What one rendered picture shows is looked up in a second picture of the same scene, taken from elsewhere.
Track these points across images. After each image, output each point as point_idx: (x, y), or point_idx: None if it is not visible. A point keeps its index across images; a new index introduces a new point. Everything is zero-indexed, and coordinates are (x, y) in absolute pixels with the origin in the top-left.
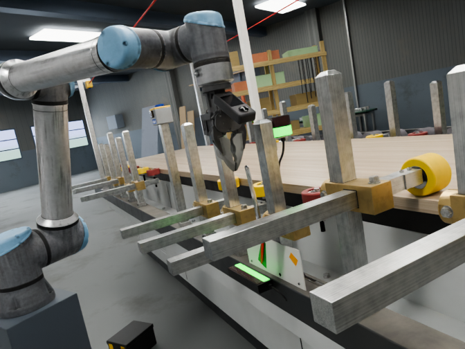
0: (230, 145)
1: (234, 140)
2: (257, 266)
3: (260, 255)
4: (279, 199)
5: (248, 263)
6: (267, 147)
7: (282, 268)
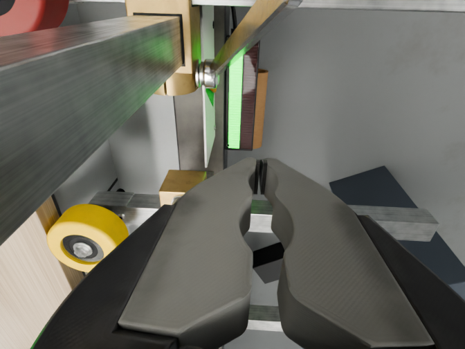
0: (291, 250)
1: (230, 274)
2: (215, 109)
3: (212, 97)
4: (140, 18)
5: (217, 134)
6: (7, 52)
7: (210, 10)
